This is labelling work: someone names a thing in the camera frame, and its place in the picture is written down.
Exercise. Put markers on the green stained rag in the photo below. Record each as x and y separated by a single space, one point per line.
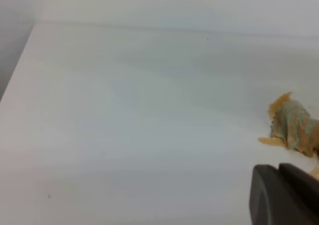
292 127

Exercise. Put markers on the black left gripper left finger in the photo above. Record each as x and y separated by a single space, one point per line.
274 202

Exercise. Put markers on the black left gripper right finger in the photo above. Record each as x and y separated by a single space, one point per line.
304 185

